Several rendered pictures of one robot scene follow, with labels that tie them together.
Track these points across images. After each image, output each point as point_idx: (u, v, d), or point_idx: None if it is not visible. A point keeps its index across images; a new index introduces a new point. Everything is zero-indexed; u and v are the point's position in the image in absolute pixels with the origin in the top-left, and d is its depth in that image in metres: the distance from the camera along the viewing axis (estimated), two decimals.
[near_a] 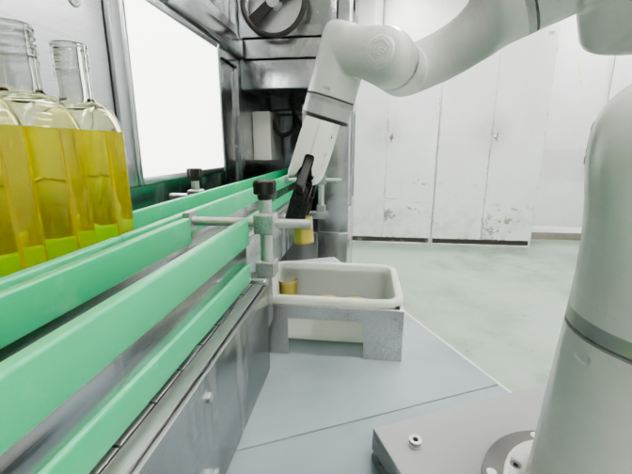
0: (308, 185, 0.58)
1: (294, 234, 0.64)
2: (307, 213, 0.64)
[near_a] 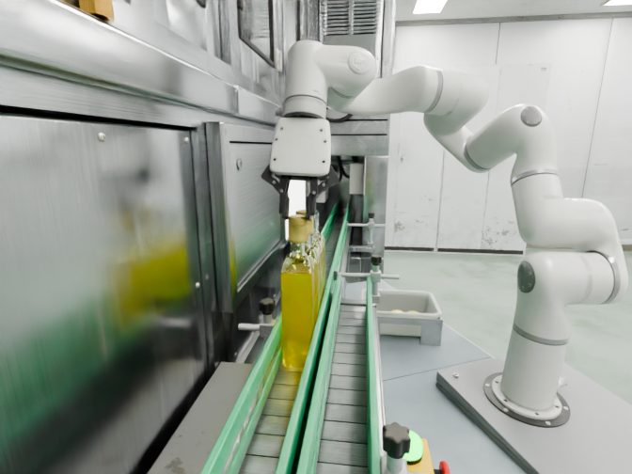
0: (317, 181, 0.64)
1: (294, 235, 0.63)
2: (289, 213, 0.65)
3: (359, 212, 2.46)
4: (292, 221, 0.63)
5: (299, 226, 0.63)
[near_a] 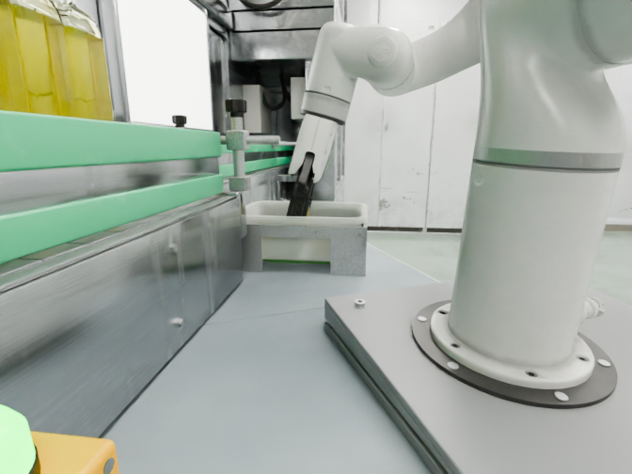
0: (308, 183, 0.59)
1: None
2: None
3: None
4: None
5: None
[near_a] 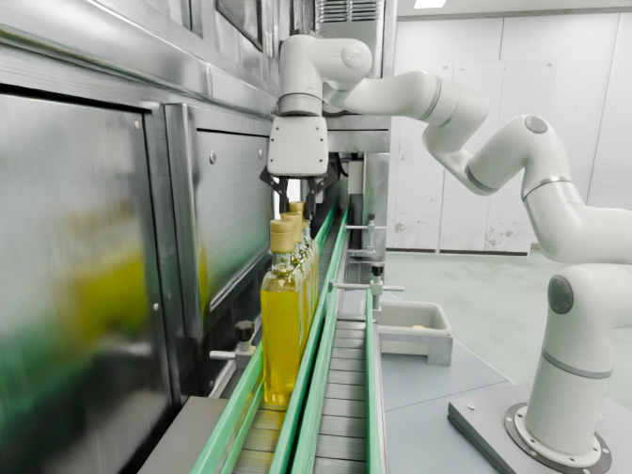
0: (316, 181, 0.64)
1: (277, 244, 0.51)
2: None
3: (359, 213, 2.34)
4: (276, 227, 0.51)
5: (284, 232, 0.51)
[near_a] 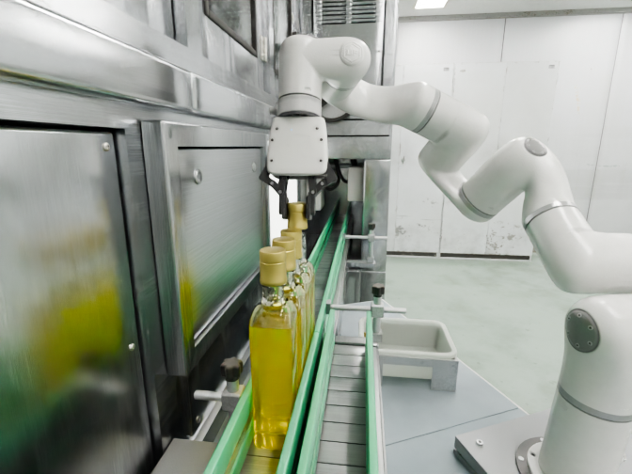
0: (316, 181, 0.64)
1: (267, 276, 0.46)
2: (288, 213, 0.65)
3: (358, 218, 2.29)
4: (265, 257, 0.46)
5: (275, 263, 0.46)
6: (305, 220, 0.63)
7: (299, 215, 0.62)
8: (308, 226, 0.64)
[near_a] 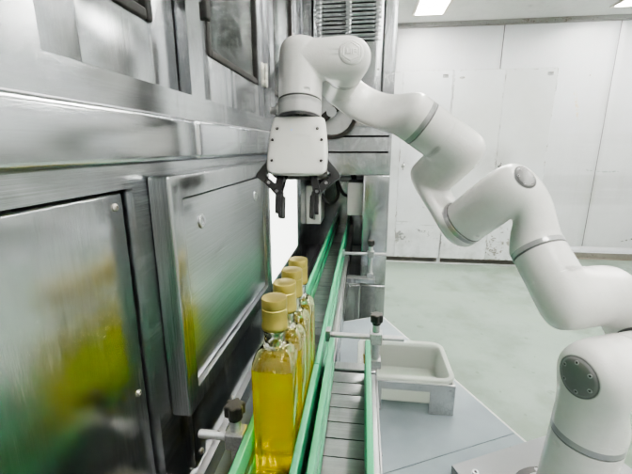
0: (318, 180, 0.64)
1: (269, 323, 0.48)
2: (285, 212, 0.65)
3: (358, 229, 2.31)
4: (267, 306, 0.47)
5: (276, 311, 0.47)
6: (306, 276, 0.65)
7: None
8: (308, 280, 0.66)
